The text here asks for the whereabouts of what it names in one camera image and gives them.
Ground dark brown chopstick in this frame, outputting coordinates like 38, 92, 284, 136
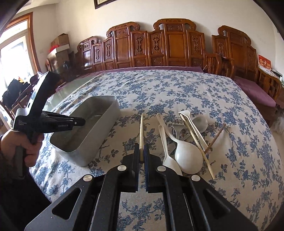
204, 123, 226, 154

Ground person's left hand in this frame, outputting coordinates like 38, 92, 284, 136
1, 130, 44, 167

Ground small white plastic spoon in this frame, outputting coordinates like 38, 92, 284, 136
158, 124, 184, 176

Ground red card on side table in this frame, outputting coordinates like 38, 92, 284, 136
258, 54, 272, 73

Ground carved wooden sofa bench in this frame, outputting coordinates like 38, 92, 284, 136
75, 18, 222, 74

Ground dark wooden chair with bag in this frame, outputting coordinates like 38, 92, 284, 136
1, 74, 39, 120

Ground wooden window frame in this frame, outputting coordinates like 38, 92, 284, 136
1, 12, 40, 91

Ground framed picture on wall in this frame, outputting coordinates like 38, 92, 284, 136
94, 0, 116, 9

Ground purple seat cushion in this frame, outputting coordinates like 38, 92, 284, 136
234, 77, 276, 107

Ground metal fork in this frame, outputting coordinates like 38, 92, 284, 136
172, 123, 184, 139

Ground stacked cardboard boxes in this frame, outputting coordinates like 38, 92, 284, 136
46, 33, 70, 72

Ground carved wooden armchair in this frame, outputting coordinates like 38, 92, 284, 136
212, 25, 282, 100

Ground large white plastic ladle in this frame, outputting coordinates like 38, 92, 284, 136
156, 113, 203, 174

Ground pale bamboo chopstick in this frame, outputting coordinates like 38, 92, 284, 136
139, 113, 144, 164

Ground grey metal rectangular tray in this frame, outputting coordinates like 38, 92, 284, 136
50, 96, 120, 166

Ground metal spoon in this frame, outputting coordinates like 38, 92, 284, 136
191, 115, 208, 133

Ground blue floral tablecloth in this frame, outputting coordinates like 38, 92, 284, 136
30, 70, 283, 230

